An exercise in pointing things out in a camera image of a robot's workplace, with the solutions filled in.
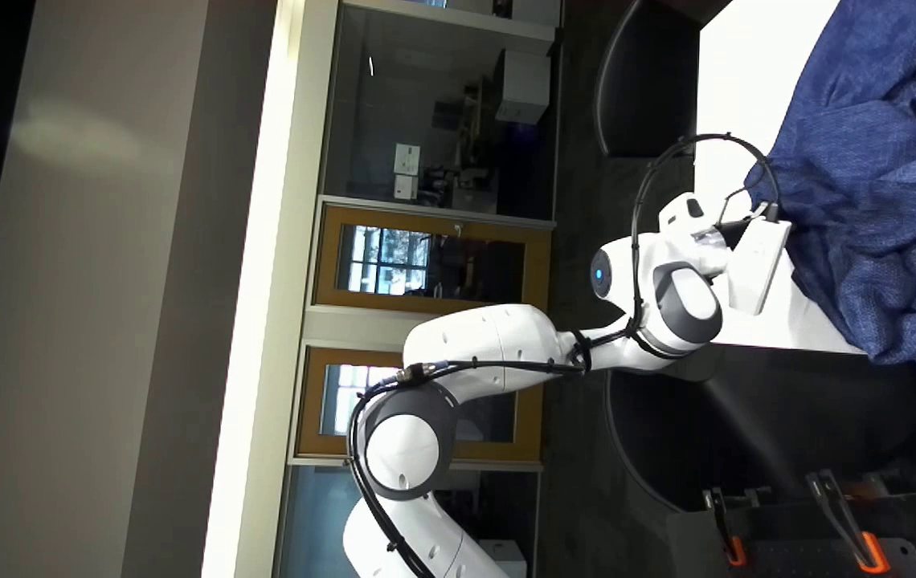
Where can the wooden framed door window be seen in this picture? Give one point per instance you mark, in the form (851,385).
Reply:
(330,257)
(313,407)

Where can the black rounded chair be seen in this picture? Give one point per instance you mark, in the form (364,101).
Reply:
(669,430)

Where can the blue knitted cloth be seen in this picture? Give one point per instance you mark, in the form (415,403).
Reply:
(876,161)

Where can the white storage box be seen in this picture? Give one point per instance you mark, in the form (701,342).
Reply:
(524,84)

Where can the white wall switch plate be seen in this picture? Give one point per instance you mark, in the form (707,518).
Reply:
(407,159)
(407,187)

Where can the cream window frame beam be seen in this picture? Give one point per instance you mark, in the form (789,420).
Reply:
(259,268)

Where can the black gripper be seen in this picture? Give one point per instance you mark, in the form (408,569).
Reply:
(752,207)

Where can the dark clamped base plate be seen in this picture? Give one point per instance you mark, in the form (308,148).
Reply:
(789,548)

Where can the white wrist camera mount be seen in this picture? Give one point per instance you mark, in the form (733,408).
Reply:
(758,263)

